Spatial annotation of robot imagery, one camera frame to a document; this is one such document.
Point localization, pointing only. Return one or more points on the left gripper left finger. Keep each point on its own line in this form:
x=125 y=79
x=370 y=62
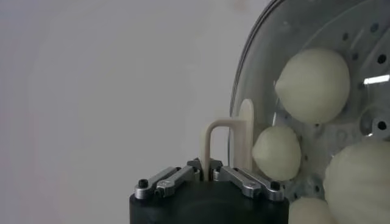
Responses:
x=170 y=181

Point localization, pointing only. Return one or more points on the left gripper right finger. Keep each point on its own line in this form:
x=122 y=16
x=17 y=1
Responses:
x=246 y=184

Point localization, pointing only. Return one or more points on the white steamed baozi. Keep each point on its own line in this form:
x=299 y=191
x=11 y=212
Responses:
x=277 y=152
x=307 y=213
x=359 y=179
x=314 y=85

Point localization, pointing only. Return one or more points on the round glass pot lid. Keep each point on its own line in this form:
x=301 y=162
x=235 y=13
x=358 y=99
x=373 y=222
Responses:
x=265 y=76

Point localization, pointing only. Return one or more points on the stainless steel steamer pot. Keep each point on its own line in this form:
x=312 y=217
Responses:
x=335 y=137

